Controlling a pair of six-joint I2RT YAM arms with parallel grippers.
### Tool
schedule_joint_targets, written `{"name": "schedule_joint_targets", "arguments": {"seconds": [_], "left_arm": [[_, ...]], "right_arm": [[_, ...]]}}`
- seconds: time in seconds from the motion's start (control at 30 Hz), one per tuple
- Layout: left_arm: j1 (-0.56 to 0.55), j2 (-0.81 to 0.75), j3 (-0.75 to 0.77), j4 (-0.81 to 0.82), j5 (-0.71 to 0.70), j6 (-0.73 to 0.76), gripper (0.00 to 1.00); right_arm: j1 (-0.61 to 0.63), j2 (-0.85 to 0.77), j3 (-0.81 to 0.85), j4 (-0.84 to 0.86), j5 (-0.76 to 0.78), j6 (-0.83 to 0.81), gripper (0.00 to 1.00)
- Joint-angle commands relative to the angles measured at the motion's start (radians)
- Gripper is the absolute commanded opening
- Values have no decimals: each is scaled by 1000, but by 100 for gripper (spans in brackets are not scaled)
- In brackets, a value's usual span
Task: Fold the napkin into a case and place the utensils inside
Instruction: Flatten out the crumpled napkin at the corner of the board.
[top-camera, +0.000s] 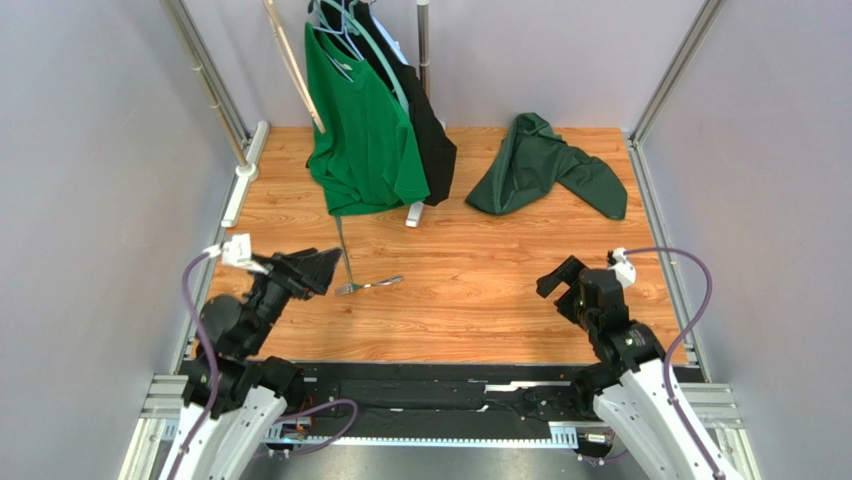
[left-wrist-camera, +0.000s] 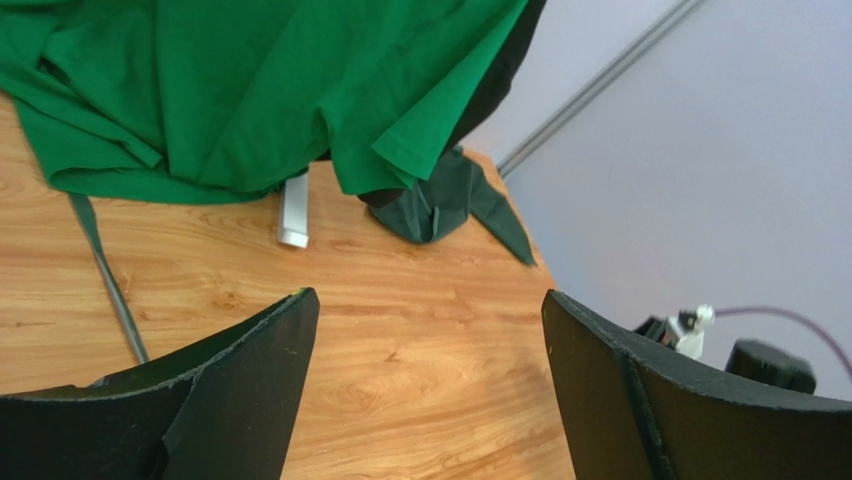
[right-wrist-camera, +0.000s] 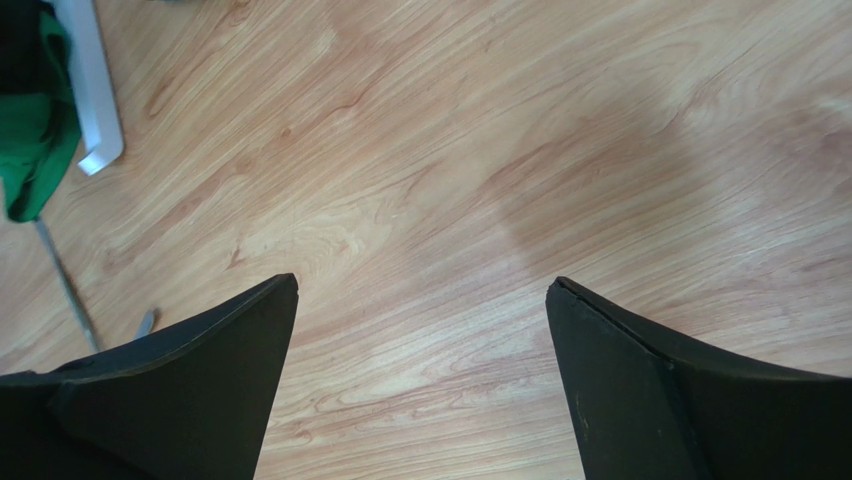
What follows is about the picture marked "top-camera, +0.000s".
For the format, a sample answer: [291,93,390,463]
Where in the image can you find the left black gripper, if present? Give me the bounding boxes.
[243,245,343,352]

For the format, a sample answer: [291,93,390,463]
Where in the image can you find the dark green cloth napkin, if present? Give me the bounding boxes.
[465,112,628,221]

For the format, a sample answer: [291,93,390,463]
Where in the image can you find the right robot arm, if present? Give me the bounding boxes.
[536,248,741,479]

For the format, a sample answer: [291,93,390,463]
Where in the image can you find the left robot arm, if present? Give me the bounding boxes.
[161,242,342,479]

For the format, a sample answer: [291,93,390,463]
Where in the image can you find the silver fork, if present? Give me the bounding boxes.
[334,276,404,296]

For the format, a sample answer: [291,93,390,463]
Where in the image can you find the green t-shirt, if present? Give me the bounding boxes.
[304,23,430,217]

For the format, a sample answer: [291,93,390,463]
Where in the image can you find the black t-shirt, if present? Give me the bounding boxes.
[348,1,457,207]

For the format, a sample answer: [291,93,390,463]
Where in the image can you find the teal clothes hanger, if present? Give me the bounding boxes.
[308,1,411,115]

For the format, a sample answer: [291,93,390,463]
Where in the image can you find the metal rack pole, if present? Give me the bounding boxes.
[416,0,430,95]

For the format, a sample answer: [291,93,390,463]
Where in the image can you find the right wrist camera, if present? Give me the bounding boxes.
[607,247,637,289]

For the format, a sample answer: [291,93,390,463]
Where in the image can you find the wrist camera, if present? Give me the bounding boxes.
[607,247,637,289]
[201,233,269,274]

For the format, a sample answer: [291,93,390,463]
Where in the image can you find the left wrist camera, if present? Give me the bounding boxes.
[201,233,269,274]

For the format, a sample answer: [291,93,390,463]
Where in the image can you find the white corner pole bracket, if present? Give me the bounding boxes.
[221,120,270,228]

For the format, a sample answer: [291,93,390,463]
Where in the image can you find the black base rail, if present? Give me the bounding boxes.
[276,363,600,441]

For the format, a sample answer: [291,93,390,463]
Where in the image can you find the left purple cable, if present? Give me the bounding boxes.
[162,249,361,480]

